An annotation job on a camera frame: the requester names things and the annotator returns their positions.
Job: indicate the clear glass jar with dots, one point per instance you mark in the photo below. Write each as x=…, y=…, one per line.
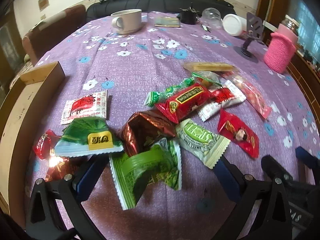
x=212, y=18

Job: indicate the clear green snack packet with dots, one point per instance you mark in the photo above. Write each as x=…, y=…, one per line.
x=207, y=78

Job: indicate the white red sachet packet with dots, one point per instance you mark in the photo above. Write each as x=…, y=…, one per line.
x=94, y=104

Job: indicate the black small container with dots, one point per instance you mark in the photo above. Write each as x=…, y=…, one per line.
x=188, y=15

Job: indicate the pale green snack packet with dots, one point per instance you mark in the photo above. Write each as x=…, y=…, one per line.
x=202, y=143

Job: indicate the red rectangular snack packet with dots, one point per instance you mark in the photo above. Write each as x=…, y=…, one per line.
x=180, y=105

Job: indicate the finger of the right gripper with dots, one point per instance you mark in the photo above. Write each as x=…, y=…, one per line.
x=306, y=158
x=274, y=170

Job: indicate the white plastic jar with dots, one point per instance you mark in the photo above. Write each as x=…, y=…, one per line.
x=234, y=25

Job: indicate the white ceramic mug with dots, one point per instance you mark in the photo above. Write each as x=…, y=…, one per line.
x=127, y=21

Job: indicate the brown armchair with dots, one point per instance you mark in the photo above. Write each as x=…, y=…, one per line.
x=51, y=31

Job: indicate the green candy wrapper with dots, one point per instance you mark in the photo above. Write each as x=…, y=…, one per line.
x=154, y=97

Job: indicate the red cartoon candy packet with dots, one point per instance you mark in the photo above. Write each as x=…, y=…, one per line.
x=234, y=129

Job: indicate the purple floral tablecloth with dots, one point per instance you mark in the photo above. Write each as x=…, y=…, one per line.
x=135, y=70

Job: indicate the green matcha snack packet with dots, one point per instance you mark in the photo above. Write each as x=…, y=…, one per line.
x=131, y=175

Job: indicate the cardboard box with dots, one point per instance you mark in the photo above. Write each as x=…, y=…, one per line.
x=21, y=114

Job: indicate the black leather sofa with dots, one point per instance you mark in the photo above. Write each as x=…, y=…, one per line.
x=100, y=10

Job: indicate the dark red foil wrapper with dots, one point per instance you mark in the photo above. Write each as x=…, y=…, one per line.
x=143, y=129

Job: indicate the small flat packet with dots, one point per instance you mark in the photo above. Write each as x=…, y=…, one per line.
x=170, y=22

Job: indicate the pink red long packet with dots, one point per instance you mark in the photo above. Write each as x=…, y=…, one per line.
x=253, y=95

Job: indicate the black phone stand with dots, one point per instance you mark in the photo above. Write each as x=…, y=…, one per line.
x=255, y=30

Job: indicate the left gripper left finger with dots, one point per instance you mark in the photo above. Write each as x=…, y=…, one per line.
x=55, y=210

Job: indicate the beige biscuit bar packet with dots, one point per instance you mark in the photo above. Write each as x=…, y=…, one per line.
x=208, y=66

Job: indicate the pink knitted bottle cover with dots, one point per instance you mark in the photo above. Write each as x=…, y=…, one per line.
x=281, y=48

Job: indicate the white red candy packet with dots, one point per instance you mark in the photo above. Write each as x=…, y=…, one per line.
x=226, y=96

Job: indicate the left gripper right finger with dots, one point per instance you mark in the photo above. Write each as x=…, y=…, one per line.
x=273, y=219

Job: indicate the small red candy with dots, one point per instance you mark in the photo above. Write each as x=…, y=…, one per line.
x=45, y=144

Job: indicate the green yellow-label snack packet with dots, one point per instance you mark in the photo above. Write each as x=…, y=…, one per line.
x=87, y=136

